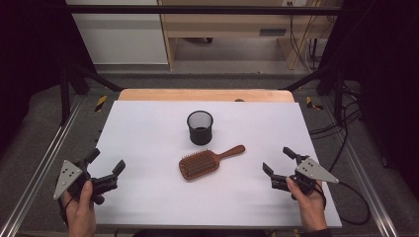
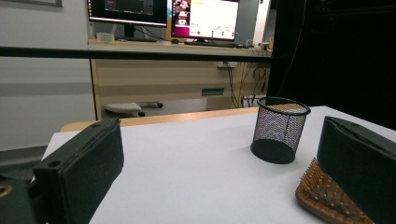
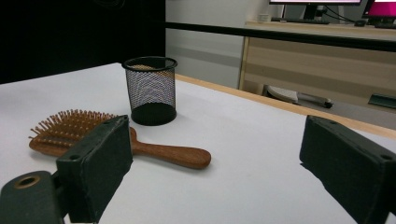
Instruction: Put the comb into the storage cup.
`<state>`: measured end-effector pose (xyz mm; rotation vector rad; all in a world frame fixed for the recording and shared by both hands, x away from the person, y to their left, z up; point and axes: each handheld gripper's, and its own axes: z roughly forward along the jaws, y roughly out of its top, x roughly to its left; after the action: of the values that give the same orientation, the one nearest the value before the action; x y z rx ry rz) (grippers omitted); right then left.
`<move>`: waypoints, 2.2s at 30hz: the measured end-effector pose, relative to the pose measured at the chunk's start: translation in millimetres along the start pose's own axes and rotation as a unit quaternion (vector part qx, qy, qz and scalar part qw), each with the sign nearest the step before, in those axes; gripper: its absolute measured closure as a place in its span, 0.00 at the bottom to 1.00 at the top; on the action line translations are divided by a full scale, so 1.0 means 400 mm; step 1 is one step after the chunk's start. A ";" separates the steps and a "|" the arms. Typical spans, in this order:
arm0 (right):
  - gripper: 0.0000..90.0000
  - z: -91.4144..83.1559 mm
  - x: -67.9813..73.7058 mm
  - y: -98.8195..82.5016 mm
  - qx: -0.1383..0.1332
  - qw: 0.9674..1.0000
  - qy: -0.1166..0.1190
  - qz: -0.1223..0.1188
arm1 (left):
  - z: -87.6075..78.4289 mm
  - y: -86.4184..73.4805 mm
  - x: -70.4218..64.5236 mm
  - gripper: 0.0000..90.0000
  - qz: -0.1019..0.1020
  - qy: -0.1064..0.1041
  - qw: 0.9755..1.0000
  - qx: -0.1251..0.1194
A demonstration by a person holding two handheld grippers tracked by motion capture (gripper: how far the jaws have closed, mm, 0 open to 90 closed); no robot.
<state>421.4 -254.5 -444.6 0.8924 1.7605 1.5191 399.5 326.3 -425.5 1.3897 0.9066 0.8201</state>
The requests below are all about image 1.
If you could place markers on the brown wooden hairbrush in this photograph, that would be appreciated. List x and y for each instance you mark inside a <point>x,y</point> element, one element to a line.
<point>199,164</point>

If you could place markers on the light wooden desk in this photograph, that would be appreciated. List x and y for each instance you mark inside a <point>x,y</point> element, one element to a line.
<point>230,24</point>

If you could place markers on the dark curtain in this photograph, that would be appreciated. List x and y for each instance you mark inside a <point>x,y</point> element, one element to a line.
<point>29,65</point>
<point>388,82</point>

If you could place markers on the wooden table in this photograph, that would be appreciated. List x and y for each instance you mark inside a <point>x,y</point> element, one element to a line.
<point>197,94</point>

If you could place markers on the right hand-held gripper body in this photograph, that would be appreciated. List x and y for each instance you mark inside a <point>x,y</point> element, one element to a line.
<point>311,171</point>

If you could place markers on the white table board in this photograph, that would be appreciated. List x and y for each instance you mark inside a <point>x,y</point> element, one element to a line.
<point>158,138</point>

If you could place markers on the black frame strut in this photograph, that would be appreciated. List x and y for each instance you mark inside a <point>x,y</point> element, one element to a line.
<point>64,98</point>
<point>337,95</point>

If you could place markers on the black horizontal frame bar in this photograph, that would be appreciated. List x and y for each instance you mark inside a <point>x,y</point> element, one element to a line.
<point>197,10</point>

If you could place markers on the white cabinet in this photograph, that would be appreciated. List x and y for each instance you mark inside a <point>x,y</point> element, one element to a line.
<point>122,36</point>

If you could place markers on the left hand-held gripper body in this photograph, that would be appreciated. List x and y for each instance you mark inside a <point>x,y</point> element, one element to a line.
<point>67,176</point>

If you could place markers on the aluminium rail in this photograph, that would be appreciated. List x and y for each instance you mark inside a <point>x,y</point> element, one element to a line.
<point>365,177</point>
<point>39,171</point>

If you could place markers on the person's right hand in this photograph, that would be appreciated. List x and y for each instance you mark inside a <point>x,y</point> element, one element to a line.
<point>311,210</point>

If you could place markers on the black mesh cup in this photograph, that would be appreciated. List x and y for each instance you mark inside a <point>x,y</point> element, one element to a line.
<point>200,135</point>

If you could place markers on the person's left hand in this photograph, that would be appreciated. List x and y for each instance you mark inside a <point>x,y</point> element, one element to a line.
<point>81,214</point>

